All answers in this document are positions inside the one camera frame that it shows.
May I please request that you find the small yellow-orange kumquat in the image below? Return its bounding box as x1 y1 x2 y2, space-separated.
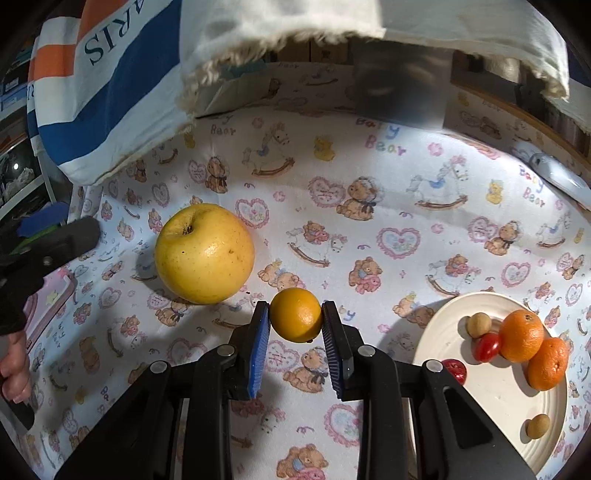
270 287 322 343

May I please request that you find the small red cherry tomato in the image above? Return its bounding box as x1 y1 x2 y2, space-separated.
442 359 468 385

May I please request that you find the brown longan fruit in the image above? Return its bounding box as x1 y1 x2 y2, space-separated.
526 414 551 440
466 312 492 339

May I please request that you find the orange mandarin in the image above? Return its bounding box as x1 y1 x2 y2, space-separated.
526 338 569 391
499 309 545 363

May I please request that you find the left human hand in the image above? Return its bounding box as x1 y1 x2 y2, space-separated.
1 331 32 404

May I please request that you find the white storage shelf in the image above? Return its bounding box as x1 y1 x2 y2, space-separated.
1 40 72 225

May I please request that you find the pink book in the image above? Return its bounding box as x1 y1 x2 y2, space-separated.
24 267 77 352

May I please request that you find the large yellow apple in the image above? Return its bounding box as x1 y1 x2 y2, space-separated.
154 203 256 305

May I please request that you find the baby bear printed sheet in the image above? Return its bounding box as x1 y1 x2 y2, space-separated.
16 63 590 479

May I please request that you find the striped Paris fabric cloth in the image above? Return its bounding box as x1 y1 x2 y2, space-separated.
27 1 569 186

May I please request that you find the cream ceramic plate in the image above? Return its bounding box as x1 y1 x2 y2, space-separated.
413 292 567 474

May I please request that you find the white plastic device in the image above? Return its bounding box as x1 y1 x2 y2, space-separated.
529 153 591 209

